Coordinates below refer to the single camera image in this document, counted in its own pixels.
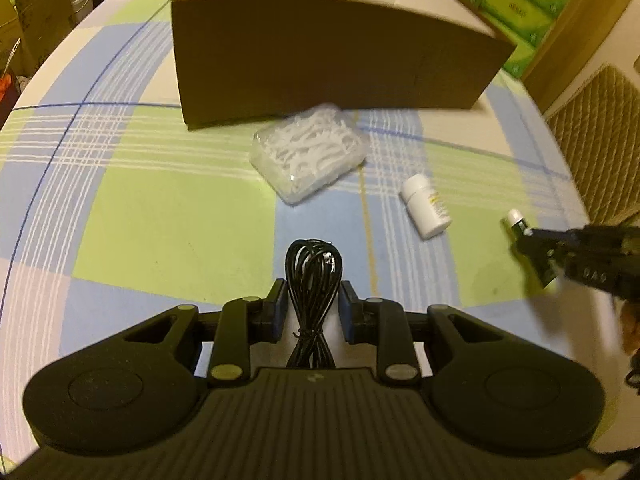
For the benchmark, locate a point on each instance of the white pill bottle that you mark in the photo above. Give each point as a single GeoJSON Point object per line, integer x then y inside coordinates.
{"type": "Point", "coordinates": [425, 205]}

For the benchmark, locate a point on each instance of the small green tube white cap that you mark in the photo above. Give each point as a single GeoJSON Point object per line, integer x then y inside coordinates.
{"type": "Point", "coordinates": [514, 217]}

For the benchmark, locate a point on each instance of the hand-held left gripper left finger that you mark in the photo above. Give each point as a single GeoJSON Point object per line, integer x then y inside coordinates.
{"type": "Point", "coordinates": [277, 310]}

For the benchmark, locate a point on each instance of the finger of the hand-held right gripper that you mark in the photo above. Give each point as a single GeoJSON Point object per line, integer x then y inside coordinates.
{"type": "Point", "coordinates": [545, 250]}

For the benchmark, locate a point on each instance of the brown cardboard carton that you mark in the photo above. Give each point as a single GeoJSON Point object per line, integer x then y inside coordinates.
{"type": "Point", "coordinates": [40, 10]}

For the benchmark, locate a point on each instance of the brown cardboard box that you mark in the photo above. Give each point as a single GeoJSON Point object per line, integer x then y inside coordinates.
{"type": "Point", "coordinates": [325, 60]}

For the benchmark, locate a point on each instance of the quilted beige chair cushion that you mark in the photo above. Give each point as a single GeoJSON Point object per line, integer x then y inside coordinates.
{"type": "Point", "coordinates": [600, 135]}

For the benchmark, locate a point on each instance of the plaid cloth covered desktop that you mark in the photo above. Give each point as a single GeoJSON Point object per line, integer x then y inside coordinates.
{"type": "Point", "coordinates": [150, 210]}

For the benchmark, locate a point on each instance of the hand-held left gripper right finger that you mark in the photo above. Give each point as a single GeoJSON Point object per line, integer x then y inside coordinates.
{"type": "Point", "coordinates": [347, 310]}

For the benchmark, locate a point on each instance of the clear box of floss picks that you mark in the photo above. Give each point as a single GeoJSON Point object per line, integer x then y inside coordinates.
{"type": "Point", "coordinates": [310, 150]}

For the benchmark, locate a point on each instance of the green tissue multipack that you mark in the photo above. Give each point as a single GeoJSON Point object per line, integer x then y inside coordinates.
{"type": "Point", "coordinates": [520, 10]}

